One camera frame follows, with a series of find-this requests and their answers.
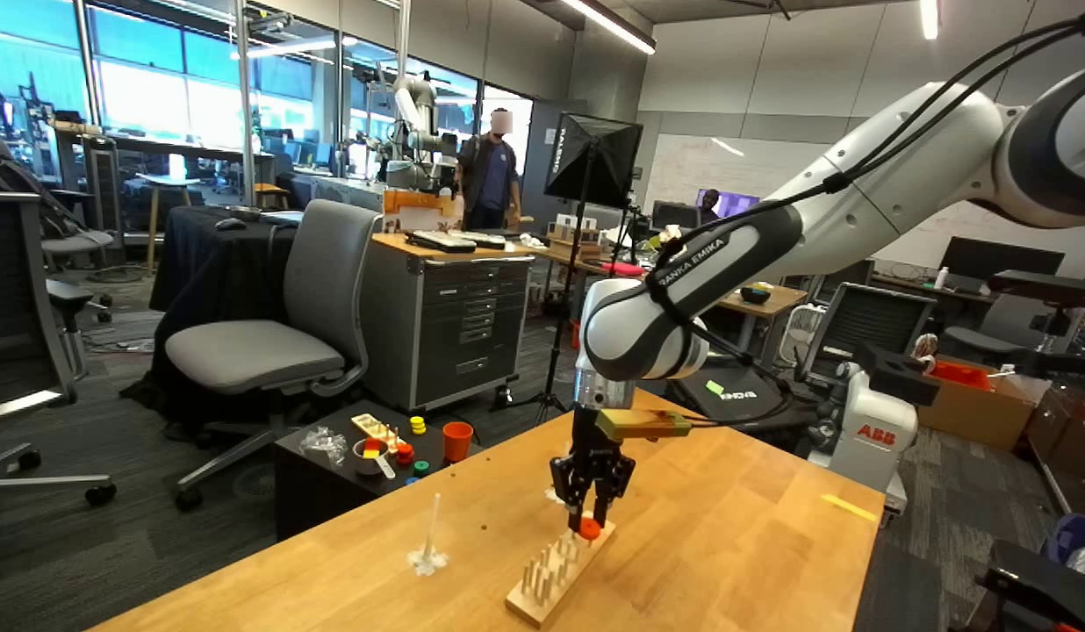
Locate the orange cup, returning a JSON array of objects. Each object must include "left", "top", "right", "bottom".
[{"left": 442, "top": 420, "right": 474, "bottom": 463}]

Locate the grey drawer cabinet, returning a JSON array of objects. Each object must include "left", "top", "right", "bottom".
[{"left": 361, "top": 235, "right": 531, "bottom": 409}]

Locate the white ABB robot base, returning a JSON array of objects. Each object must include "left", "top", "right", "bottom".
[{"left": 833, "top": 362, "right": 917, "bottom": 490}]

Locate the standing person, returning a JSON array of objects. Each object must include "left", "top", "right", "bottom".
[{"left": 458, "top": 110, "right": 524, "bottom": 231}]

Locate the black low side table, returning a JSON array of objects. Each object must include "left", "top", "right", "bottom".
[{"left": 270, "top": 395, "right": 481, "bottom": 539}]

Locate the yellow tape strip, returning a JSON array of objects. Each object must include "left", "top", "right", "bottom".
[{"left": 822, "top": 493, "right": 880, "bottom": 524}]

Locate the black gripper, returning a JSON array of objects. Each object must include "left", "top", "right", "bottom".
[{"left": 550, "top": 407, "right": 635, "bottom": 532}]

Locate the wooden peg board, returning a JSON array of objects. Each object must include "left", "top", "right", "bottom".
[{"left": 505, "top": 525, "right": 614, "bottom": 623}]

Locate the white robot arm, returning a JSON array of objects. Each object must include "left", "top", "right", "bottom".
[{"left": 550, "top": 67, "right": 1085, "bottom": 530}]

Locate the grey office chair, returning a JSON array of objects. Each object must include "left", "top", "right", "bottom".
[{"left": 163, "top": 199, "right": 376, "bottom": 513}]

